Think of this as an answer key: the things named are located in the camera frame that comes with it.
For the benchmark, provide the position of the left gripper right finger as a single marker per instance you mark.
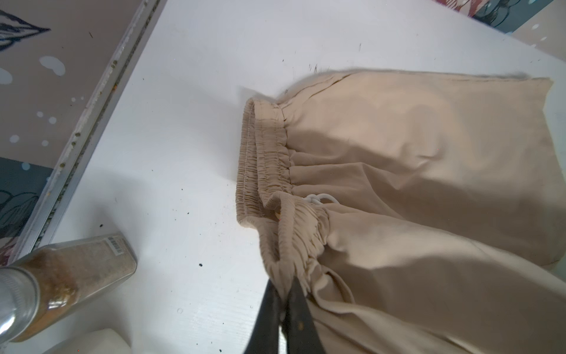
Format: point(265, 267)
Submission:
point(298, 325)

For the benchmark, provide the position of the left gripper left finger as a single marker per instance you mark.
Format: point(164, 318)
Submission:
point(264, 338)

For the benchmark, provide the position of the beige shorts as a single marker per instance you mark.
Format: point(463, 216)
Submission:
point(421, 212)

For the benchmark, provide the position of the white mug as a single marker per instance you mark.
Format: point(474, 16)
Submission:
point(106, 341)

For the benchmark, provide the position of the spice jar with silver lid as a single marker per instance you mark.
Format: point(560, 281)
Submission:
point(52, 282)

